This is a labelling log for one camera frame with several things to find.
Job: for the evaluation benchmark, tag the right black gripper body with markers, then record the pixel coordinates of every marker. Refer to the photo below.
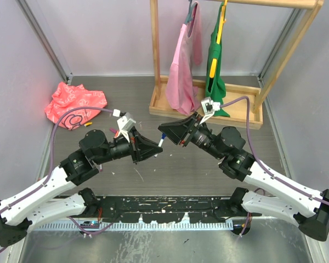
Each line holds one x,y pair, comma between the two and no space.
194,126

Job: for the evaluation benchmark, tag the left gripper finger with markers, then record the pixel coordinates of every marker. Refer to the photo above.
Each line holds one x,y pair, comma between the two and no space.
144,143
148,152

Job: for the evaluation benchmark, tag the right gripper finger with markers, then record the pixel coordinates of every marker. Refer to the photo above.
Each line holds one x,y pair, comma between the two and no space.
179,126
176,138

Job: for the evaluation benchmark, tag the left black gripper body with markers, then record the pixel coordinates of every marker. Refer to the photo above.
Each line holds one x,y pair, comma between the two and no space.
133,144

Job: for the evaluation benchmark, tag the blue capped white pen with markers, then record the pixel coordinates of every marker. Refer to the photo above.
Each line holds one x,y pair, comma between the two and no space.
160,145

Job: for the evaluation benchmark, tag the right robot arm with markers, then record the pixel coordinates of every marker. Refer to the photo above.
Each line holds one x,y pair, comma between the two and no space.
304,207

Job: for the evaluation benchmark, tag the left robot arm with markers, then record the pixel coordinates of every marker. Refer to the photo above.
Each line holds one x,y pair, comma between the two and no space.
33,207

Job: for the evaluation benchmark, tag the small yellow pen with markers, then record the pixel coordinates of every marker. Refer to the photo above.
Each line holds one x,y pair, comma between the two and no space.
88,124

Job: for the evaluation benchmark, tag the pink shirt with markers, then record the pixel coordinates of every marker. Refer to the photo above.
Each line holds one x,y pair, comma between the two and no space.
180,91

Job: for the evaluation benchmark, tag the green shirt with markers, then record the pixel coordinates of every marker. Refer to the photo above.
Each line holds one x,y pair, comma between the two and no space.
215,87

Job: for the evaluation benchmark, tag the wooden clothes rack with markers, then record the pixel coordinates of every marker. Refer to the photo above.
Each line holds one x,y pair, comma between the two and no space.
244,103

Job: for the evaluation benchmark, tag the yellow clothes hanger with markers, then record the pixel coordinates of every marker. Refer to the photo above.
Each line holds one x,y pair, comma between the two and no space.
222,20

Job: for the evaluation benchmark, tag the red patterned cloth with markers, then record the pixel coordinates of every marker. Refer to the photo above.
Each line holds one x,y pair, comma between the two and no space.
72,103

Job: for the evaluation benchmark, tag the grey clothes hanger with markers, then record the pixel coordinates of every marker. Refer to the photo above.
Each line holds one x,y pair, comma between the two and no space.
191,9

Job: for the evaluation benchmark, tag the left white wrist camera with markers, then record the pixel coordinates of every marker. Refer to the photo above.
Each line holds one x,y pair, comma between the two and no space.
125,123

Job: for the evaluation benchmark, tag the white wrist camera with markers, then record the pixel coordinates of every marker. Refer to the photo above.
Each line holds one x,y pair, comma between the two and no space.
125,123
209,108

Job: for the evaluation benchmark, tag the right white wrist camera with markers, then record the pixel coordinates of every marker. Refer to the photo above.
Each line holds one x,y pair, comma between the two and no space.
209,108

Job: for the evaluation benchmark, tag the white cable duct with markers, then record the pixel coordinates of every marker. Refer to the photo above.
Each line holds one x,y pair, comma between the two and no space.
64,225

